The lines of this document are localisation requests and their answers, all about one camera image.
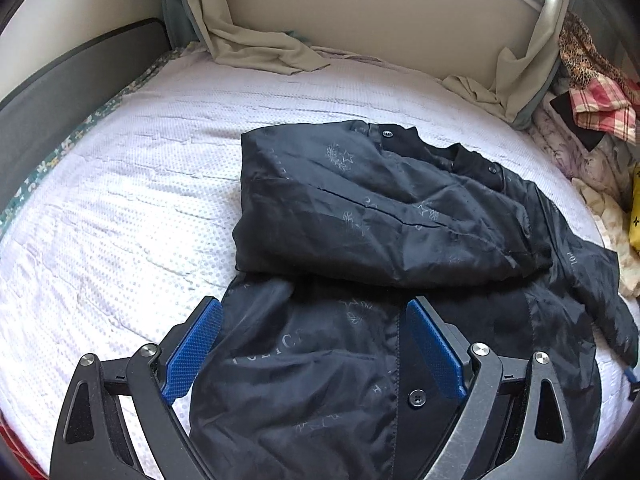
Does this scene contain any lilac floral blanket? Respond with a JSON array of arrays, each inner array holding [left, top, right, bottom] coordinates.
[[527, 105, 631, 196]]

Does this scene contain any black cloth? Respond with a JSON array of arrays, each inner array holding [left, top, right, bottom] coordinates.
[[550, 91, 606, 152]]

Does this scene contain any green floral bed sheet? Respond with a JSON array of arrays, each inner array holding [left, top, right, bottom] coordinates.
[[0, 47, 186, 233]]

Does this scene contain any teal curtain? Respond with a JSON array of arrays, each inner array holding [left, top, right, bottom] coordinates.
[[159, 0, 211, 51]]

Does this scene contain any red plaid cloth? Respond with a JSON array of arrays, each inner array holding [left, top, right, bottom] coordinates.
[[569, 72, 640, 143]]

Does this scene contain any yellow printed cloth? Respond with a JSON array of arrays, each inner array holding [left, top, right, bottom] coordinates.
[[631, 162, 640, 256]]

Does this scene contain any dark printed jacket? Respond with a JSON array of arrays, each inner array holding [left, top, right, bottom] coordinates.
[[190, 120, 640, 480]]

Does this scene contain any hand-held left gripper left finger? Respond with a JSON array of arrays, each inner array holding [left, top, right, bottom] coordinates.
[[50, 296, 224, 480]]

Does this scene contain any cream cloth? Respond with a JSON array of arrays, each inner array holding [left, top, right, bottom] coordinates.
[[575, 180, 640, 296]]

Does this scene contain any white quilted bed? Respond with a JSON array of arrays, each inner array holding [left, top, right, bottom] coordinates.
[[0, 42, 640, 480]]

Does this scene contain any leopard print cloth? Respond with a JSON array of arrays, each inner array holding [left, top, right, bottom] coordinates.
[[557, 10, 640, 91]]

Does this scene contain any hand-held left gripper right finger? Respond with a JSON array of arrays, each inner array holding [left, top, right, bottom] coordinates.
[[406, 296, 583, 480]]

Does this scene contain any dark grey headboard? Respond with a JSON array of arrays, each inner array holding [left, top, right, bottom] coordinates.
[[0, 17, 173, 201]]

